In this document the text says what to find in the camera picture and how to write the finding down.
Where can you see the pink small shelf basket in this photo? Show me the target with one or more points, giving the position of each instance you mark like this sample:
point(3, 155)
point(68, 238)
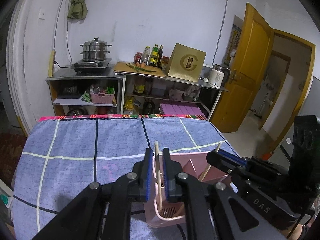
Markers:
point(102, 98)

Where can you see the wooden cutting board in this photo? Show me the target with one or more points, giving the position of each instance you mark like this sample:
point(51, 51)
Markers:
point(131, 68)

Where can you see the stainless steel steamer pot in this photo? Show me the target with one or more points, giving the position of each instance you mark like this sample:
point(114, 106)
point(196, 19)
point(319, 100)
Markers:
point(94, 50)

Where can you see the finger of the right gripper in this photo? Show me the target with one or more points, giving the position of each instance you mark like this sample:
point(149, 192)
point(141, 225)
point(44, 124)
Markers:
point(224, 161)

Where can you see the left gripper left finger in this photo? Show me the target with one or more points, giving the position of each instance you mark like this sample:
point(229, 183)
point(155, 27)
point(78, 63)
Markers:
point(145, 176)

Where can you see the yellow wooden door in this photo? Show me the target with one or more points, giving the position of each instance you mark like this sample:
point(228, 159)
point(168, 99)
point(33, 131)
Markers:
point(248, 68)

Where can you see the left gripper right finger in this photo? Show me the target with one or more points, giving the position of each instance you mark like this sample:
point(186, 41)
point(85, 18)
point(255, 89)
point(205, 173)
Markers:
point(171, 168)

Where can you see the red sauce jar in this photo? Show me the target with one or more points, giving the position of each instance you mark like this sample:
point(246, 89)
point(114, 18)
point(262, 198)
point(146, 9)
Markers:
point(137, 57)

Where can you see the blue checked table cloth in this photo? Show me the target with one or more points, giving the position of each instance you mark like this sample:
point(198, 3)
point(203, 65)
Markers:
point(63, 156)

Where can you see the green label oil bottle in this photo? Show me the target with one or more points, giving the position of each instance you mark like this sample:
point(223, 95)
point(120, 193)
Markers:
point(153, 56)

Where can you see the metal kitchen shelf unit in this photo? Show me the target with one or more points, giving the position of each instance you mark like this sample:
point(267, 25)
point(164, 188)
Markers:
point(133, 93)

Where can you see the gold cardboard box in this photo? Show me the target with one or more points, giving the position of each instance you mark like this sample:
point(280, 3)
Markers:
point(185, 63)

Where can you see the white electric kettle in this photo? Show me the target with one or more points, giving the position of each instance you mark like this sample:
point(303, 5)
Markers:
point(219, 75)

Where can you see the portable gas stove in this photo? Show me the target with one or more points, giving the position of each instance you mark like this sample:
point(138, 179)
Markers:
point(91, 66)

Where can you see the dark soy sauce bottle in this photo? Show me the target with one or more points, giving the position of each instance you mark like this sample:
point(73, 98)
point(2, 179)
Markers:
point(160, 53)

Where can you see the light wooden chopstick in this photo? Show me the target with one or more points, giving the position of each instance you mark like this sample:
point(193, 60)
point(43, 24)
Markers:
point(207, 169)
point(158, 176)

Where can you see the purple lidded storage box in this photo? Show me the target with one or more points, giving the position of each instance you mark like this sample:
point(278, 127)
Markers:
point(181, 108)

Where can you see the pink plastic utensil basket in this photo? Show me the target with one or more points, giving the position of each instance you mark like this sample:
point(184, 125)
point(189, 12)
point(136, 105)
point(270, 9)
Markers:
point(194, 192)

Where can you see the olive green hanging cloth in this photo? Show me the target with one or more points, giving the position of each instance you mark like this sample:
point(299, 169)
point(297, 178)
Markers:
point(77, 10)

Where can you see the clear white cap bottle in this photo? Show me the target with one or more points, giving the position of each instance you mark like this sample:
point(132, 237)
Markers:
point(145, 56)

